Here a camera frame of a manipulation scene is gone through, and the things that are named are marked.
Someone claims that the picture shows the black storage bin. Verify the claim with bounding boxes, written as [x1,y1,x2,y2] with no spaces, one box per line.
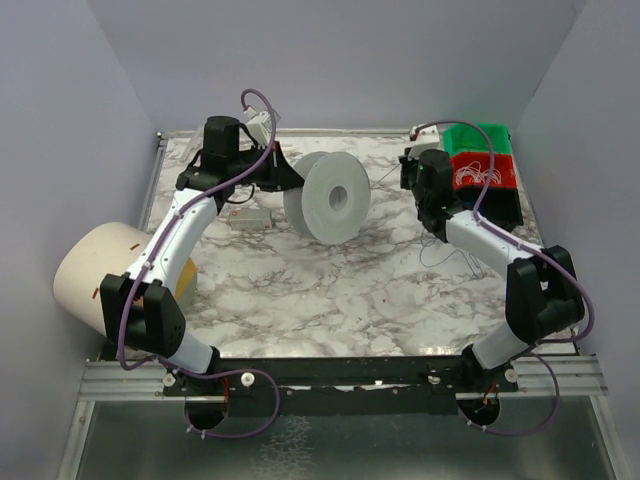
[457,186,524,232]

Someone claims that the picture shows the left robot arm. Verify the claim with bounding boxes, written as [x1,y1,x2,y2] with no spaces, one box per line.
[100,108,304,376]

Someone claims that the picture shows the green storage bin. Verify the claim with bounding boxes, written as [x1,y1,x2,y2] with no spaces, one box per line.
[442,123,512,156]

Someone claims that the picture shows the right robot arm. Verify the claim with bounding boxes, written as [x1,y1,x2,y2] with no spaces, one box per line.
[399,148,585,371]

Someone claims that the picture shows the beige cylinder with orange disc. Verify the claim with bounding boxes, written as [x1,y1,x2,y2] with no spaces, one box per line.
[53,219,199,353]

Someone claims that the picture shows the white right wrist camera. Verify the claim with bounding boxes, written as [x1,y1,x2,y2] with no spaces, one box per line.
[405,126,440,159]

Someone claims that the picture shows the red storage bin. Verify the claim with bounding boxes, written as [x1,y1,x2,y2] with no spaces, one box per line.
[451,151,517,190]

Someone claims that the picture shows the white perforated cable spool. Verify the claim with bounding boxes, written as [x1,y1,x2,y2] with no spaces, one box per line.
[283,151,371,245]

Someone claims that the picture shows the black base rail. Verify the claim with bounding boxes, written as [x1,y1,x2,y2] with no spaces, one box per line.
[164,355,518,418]

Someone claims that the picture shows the white cable bundle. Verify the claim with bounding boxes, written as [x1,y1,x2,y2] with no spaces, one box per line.
[453,160,503,187]

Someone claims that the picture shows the clear plastic T piece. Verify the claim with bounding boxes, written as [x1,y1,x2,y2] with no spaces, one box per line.
[181,130,203,163]

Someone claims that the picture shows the thin blue cable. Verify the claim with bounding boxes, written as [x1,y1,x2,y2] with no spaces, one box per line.
[372,164,489,281]

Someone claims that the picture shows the grey cardboard box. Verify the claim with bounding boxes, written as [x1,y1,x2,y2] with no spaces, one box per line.
[228,208,273,231]

